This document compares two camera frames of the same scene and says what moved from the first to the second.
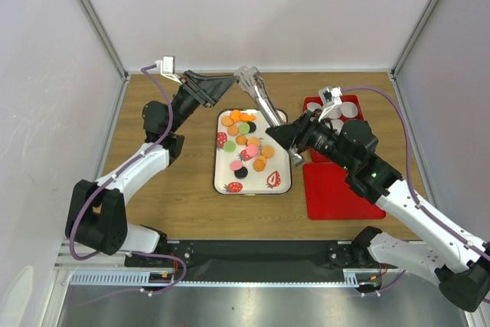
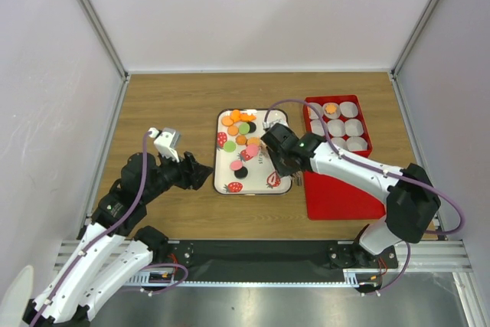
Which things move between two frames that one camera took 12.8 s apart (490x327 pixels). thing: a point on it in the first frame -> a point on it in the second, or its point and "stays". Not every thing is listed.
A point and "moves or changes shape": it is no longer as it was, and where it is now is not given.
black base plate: x=256 y=260 stays
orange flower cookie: x=259 y=165 moves or changes shape
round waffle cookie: x=253 y=140 stays
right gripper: x=298 y=134 -> x=282 y=170
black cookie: x=242 y=173 stays
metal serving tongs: x=252 y=75 -> x=299 y=177
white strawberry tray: x=247 y=160 stays
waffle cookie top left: x=227 y=121 stays
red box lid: x=330 y=197 stays
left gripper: x=210 y=91 -> x=192 y=174
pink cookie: x=236 y=165 stays
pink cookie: x=252 y=149 stays
